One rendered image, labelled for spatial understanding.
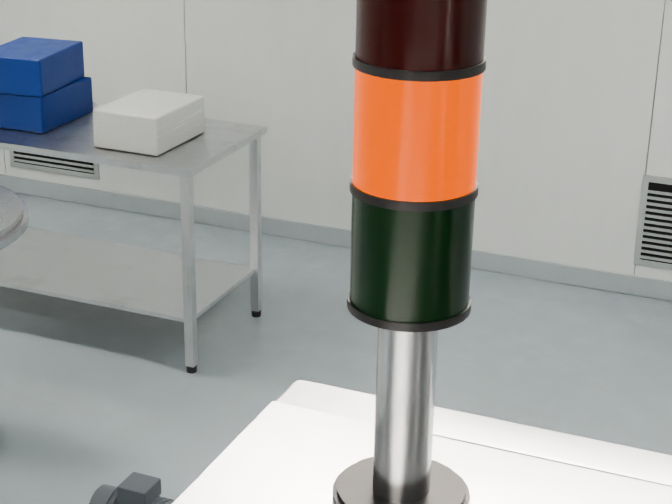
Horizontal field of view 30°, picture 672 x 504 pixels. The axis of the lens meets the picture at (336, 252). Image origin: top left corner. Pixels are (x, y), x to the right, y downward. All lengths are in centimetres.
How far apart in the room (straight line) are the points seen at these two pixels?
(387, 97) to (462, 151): 4
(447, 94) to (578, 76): 555
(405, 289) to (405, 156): 5
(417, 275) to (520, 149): 568
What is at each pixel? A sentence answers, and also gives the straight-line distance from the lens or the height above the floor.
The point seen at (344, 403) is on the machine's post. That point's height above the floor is 210.
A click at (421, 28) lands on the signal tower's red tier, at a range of 46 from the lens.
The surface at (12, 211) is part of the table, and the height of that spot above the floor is 93.
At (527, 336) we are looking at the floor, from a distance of 571.
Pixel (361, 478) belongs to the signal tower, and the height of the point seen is 211.
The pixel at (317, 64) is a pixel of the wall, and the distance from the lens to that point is 641.
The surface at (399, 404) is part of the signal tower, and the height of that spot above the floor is 216.
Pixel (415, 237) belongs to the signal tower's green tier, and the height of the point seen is 224.
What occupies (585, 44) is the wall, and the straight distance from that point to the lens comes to 598.
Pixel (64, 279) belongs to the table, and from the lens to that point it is 567.
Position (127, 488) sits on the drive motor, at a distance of 273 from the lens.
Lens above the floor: 241
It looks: 22 degrees down
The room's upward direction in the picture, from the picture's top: 1 degrees clockwise
